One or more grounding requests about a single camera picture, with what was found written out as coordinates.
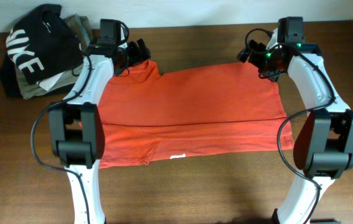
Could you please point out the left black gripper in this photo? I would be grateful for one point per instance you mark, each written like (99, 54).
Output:
(134, 54)

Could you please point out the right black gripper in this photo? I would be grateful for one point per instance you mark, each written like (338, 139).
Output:
(259, 48)

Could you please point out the red orange t-shirt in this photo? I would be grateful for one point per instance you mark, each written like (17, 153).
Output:
(148, 116)

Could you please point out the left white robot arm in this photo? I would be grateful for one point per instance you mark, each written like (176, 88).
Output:
(76, 133)

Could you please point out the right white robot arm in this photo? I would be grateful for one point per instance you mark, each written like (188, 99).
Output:
(323, 149)

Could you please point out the olive folded garment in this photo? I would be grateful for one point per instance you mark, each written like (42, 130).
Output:
(81, 27)

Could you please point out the black folded shirt white letters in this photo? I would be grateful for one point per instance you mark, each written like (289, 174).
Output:
(42, 45)

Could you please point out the white folded garment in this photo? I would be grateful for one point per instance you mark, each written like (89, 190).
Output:
(54, 82)

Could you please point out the black folded garment bottom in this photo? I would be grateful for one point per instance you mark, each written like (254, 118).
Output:
(15, 86)

